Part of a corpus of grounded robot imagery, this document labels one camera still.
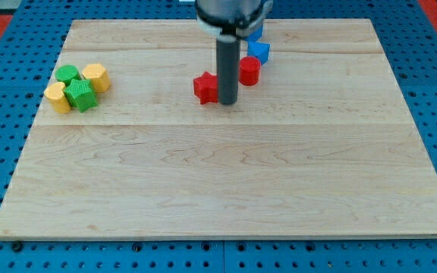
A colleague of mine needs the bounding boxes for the green cylinder block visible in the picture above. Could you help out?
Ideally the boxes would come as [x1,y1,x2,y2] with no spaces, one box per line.
[55,64,81,86]

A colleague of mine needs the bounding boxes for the red star block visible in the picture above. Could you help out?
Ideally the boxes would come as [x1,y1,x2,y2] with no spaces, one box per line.
[193,71,219,105]

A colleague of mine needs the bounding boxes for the yellow heart block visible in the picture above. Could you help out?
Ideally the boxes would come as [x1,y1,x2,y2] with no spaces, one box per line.
[44,82,71,114]

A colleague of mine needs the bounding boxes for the red cylinder block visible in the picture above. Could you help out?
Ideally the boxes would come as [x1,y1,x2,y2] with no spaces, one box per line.
[239,56,261,86]

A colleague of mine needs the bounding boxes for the blue cube block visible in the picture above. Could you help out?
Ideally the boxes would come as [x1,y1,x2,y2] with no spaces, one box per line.
[247,42,270,65]

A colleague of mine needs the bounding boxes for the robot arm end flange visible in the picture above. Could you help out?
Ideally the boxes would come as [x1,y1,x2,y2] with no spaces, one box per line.
[195,0,274,40]

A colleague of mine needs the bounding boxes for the grey cylindrical pointer rod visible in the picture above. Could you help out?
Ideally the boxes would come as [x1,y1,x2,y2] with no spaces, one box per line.
[216,36,241,105]

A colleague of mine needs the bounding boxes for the green star block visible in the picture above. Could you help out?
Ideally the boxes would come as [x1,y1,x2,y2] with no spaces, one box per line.
[64,79,98,112]

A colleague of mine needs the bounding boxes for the yellow hexagon block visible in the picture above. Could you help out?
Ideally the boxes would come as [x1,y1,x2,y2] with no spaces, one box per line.
[82,63,111,93]

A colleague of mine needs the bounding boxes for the blue block behind arm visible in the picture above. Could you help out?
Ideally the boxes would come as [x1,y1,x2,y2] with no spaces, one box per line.
[244,25,263,42]

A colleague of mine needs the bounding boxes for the wooden board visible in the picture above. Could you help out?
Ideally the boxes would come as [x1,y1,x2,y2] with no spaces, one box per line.
[0,19,437,241]

